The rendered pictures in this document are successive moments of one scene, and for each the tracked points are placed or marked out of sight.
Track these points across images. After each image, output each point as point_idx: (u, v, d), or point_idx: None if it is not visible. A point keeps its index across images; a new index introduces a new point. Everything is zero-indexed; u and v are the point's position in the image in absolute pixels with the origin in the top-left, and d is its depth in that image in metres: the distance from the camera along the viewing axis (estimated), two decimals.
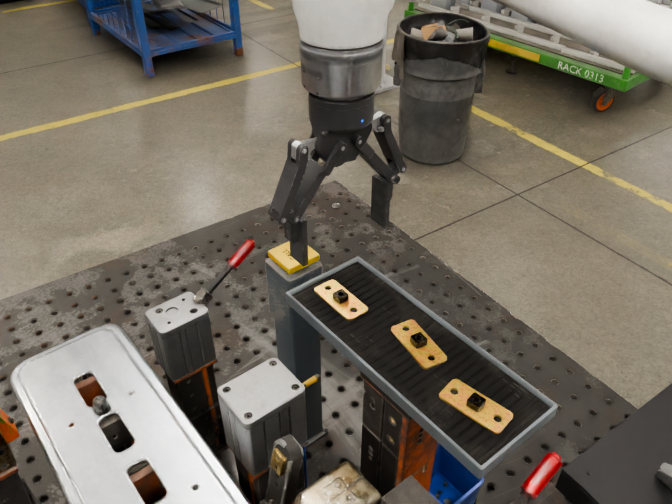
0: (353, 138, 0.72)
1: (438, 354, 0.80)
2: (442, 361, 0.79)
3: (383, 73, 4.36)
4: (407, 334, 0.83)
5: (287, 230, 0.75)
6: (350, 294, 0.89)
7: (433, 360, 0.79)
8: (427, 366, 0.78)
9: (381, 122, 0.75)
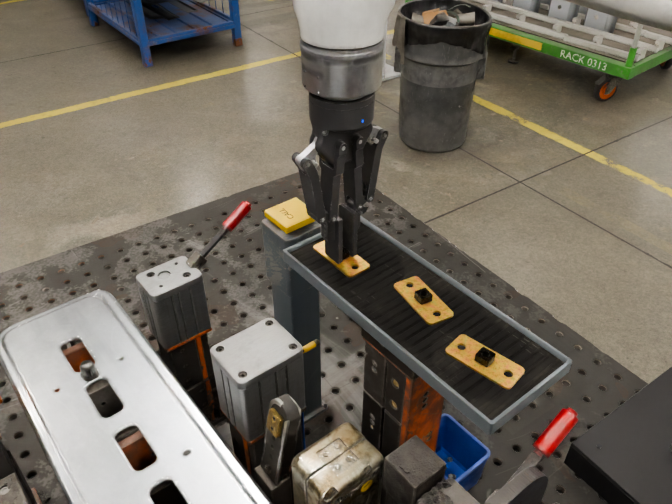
0: (355, 136, 0.72)
1: (444, 310, 0.75)
2: (448, 317, 0.74)
3: (383, 62, 4.31)
4: (411, 290, 0.78)
5: (324, 229, 0.79)
6: None
7: (439, 316, 0.74)
8: (432, 322, 0.74)
9: (378, 134, 0.76)
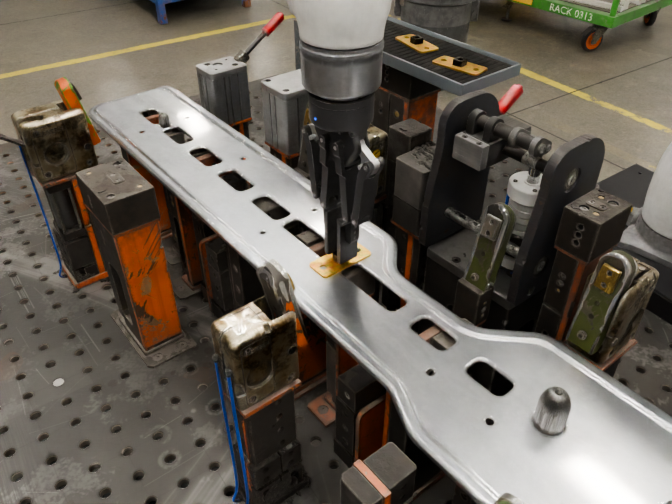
0: (338, 141, 0.71)
1: (432, 46, 1.04)
2: (435, 49, 1.03)
3: None
4: (408, 39, 1.07)
5: None
6: (347, 264, 0.83)
7: (428, 49, 1.03)
8: (423, 51, 1.02)
9: (365, 163, 0.70)
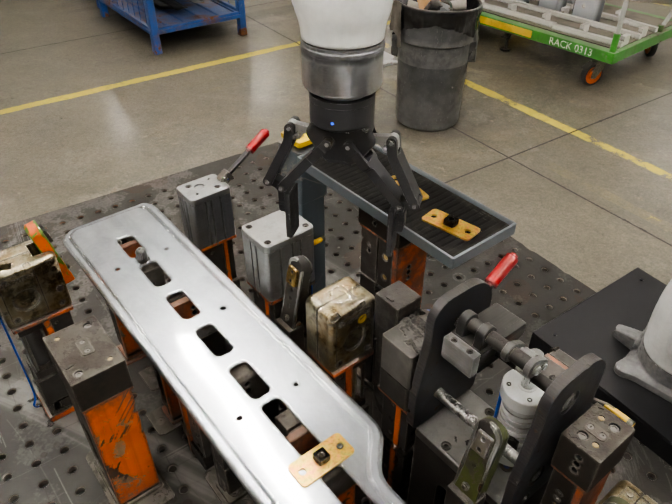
0: (345, 142, 0.72)
1: (422, 194, 0.98)
2: (425, 198, 0.97)
3: None
4: (397, 182, 1.01)
5: (281, 197, 0.81)
6: (328, 468, 0.77)
7: None
8: None
9: (387, 143, 0.71)
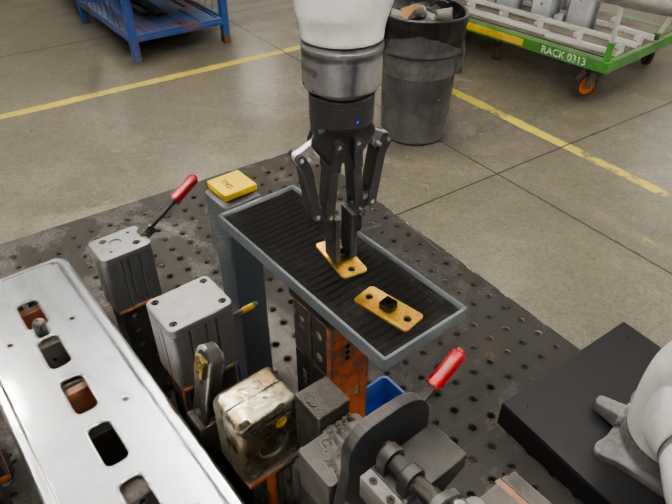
0: (355, 137, 0.72)
1: (359, 266, 0.82)
2: (362, 271, 0.81)
3: None
4: None
5: (322, 227, 0.80)
6: None
7: (353, 271, 0.81)
8: (346, 276, 0.81)
9: (382, 137, 0.75)
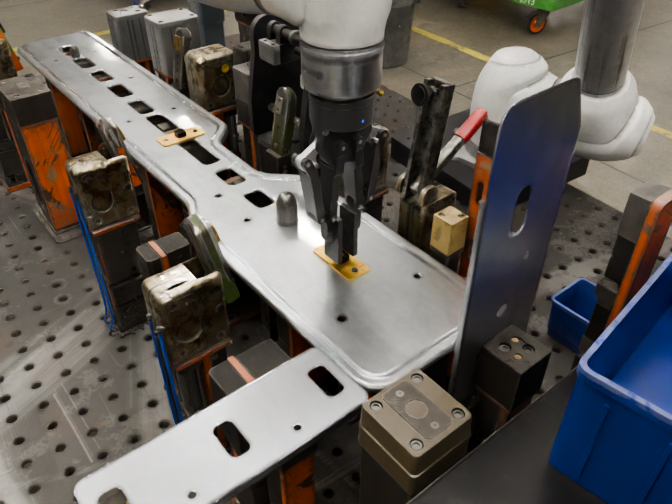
0: (355, 136, 0.72)
1: (361, 266, 0.83)
2: (365, 271, 0.82)
3: None
4: None
5: (323, 229, 0.79)
6: (184, 139, 1.12)
7: (357, 272, 0.82)
8: (352, 277, 0.81)
9: (378, 134, 0.76)
